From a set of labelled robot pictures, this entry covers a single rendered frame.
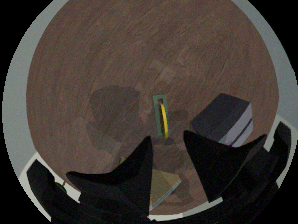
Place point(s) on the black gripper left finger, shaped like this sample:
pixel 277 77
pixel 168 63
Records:
pixel 130 182

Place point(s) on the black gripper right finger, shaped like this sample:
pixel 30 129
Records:
pixel 218 164

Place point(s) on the gold coin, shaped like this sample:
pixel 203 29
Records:
pixel 163 123

